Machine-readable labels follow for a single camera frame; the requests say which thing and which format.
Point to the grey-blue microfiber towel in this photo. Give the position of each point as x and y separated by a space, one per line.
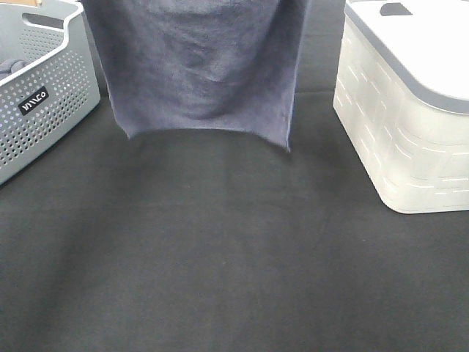
220 65

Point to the grey towel inside basket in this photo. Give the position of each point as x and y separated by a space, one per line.
10 66

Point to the white bin with grey lid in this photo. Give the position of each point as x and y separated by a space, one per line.
402 97

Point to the grey perforated plastic basket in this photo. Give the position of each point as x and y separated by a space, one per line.
57 88

